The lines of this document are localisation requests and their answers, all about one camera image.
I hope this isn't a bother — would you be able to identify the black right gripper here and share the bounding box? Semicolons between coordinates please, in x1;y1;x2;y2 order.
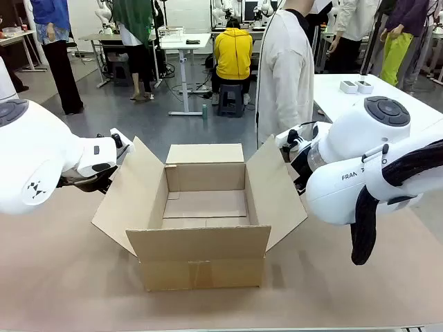
289;143;314;194

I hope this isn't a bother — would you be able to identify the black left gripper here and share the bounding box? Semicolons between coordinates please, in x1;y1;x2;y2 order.
57;165;118;194

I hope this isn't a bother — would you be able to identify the brown cardboard box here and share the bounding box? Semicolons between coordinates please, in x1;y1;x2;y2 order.
91;135;309;293

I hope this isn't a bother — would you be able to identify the person's left forearm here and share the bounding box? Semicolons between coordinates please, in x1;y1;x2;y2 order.
282;86;315;135

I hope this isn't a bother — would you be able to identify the large white table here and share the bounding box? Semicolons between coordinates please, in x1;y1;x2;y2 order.
313;73;443;139

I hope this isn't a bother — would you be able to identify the dark grey plastic stool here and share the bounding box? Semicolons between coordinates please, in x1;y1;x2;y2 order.
217;84;246;118

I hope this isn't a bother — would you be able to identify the person in white cardigan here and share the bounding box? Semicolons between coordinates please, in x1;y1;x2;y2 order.
255;0;316;149

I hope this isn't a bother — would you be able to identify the small grey stool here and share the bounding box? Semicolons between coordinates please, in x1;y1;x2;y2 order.
112;60;132;86

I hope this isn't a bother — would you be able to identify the person in blue top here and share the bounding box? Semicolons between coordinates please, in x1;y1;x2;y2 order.
30;0;84;116

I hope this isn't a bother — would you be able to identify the person in yellow hoodie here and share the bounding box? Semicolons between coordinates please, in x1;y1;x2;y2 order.
211;19;254;104

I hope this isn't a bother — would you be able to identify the black stand pole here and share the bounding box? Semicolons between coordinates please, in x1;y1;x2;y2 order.
359;0;385;76

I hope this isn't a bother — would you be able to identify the person in lime trousers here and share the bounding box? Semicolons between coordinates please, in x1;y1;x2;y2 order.
379;0;432;87

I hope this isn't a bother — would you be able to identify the wooden-top metal table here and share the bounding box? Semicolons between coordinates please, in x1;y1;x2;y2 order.
78;33;122;88

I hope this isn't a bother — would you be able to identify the person in grey trousers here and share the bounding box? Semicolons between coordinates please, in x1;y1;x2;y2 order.
403;0;440;93

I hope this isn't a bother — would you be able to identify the person in white jacket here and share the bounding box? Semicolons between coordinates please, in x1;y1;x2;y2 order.
328;0;381;74

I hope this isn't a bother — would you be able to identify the dark computer monitor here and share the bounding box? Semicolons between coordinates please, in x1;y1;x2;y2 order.
244;0;259;21

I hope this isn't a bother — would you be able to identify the white height-adjustable desk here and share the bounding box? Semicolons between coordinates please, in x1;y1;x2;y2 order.
159;33;213;117

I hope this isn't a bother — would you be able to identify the pale side table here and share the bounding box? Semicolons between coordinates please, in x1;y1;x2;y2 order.
0;29;48;73

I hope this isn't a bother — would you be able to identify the person in green top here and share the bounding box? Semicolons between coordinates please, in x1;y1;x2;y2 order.
112;0;156;102

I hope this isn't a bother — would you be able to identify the clear plastic container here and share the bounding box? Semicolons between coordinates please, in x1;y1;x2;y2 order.
159;26;184;42

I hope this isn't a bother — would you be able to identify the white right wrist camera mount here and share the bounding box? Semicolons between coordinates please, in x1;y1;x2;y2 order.
275;128;304;148

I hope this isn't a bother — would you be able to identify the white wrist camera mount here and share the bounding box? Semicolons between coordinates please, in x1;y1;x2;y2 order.
275;128;304;148
109;127;136;160

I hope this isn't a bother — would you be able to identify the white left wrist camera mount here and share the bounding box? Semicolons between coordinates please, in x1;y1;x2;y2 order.
109;127;136;160

